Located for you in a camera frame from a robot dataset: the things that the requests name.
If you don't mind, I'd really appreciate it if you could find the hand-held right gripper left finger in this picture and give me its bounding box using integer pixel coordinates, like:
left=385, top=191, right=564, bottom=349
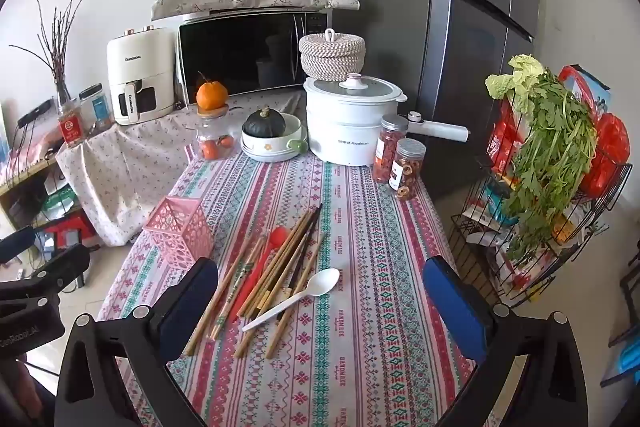
left=54, top=257, right=221, bottom=427

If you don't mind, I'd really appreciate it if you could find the short jar of dried fruit rings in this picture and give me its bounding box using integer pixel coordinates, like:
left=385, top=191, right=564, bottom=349
left=387, top=138, right=427, bottom=201

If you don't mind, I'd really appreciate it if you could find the orange-red plastic bag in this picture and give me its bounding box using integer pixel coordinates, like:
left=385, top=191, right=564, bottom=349
left=580, top=113, right=631, bottom=198

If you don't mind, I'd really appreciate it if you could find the pink cloth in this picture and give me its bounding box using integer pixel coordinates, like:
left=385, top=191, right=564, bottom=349
left=15, top=127, right=63, bottom=168

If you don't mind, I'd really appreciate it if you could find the pile of wooden chopsticks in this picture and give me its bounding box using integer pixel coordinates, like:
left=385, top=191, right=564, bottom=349
left=182, top=203, right=328, bottom=360

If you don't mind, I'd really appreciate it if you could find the pink plastic utensil holder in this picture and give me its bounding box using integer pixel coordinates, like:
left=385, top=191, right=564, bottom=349
left=142, top=196, right=215, bottom=267

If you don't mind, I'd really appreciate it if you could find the green packet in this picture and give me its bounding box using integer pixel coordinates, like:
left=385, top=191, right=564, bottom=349
left=42, top=189, right=76, bottom=215

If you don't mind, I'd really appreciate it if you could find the pale green cabbage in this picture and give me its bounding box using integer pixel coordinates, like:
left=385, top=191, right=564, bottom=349
left=486, top=54, right=546, bottom=118

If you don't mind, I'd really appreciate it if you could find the glass vase with dry branches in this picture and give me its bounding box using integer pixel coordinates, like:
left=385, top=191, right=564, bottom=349
left=9, top=0, right=83, bottom=112

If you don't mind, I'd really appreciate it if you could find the woven lidded basket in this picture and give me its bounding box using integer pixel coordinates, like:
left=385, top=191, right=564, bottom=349
left=299, top=28, right=367, bottom=82

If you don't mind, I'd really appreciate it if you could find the glass jar with wooden lid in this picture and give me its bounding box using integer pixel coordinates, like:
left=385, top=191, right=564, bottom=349
left=192, top=104, right=237, bottom=161

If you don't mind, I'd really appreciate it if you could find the red plastic spoon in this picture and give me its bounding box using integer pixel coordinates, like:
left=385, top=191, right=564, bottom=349
left=227, top=227, right=290, bottom=323

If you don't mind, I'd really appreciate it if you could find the patterned striped tablecloth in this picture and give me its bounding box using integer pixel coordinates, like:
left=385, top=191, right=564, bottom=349
left=97, top=147, right=496, bottom=427

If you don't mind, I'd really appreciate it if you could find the tall jar of red dried fruit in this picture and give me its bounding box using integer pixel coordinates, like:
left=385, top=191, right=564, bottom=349
left=372, top=114, right=410, bottom=184

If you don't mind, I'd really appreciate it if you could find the white plastic spoon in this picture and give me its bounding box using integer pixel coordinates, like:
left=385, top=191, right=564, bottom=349
left=242, top=268, right=341, bottom=333

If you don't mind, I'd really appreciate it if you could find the blue label jar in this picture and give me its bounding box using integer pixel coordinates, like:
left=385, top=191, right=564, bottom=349
left=78, top=83, right=113, bottom=136

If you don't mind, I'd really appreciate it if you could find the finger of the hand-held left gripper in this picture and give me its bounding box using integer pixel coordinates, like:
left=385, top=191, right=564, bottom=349
left=27, top=243, right=92, bottom=294
left=0, top=227, right=37, bottom=264

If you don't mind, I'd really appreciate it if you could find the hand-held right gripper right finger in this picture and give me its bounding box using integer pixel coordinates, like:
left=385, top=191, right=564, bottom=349
left=422, top=255, right=591, bottom=427

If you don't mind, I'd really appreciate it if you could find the bunch of leafy greens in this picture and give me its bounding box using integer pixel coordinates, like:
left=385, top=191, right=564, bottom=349
left=502, top=69, right=598, bottom=263

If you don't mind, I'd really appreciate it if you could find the white air fryer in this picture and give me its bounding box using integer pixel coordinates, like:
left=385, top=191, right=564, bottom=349
left=106, top=26, right=177, bottom=126

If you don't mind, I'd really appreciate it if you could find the red label jar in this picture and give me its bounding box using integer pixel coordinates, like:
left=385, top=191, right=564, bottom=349
left=57, top=99, right=85, bottom=149

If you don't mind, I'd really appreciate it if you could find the red and blue box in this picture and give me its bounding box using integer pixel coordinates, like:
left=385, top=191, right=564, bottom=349
left=557, top=64, right=612, bottom=118

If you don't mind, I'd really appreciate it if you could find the white bowl with green handle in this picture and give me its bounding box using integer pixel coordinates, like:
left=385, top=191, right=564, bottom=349
left=241, top=113, right=307, bottom=155

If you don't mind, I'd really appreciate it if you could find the white electric cooking pot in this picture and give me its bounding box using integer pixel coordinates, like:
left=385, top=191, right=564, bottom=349
left=303, top=74, right=472, bottom=168

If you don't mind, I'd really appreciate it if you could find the wooden shelf unit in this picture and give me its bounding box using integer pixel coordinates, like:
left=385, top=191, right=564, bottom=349
left=0, top=142, right=86, bottom=258

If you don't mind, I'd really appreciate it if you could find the black microwave oven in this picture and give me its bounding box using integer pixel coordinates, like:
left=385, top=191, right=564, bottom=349
left=177, top=9, right=333, bottom=108

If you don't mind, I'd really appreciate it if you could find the dark green squash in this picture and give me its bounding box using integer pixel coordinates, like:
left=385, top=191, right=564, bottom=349
left=242, top=107, right=287, bottom=138

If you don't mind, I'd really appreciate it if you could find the grey refrigerator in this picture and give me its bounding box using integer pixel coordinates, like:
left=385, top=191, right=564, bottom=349
left=334, top=0, right=543, bottom=202

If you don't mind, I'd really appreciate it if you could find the large orange with stem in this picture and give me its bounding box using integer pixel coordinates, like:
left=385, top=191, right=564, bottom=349
left=196, top=72, right=229, bottom=111

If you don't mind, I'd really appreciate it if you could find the black wire rack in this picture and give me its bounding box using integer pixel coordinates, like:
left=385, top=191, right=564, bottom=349
left=450, top=127, right=633, bottom=308

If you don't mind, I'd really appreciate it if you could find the red snack packet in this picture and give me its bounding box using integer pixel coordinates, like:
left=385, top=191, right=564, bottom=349
left=487, top=99, right=526, bottom=178

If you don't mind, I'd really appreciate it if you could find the black power strip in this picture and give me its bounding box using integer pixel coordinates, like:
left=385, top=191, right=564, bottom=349
left=17, top=99, right=53, bottom=128

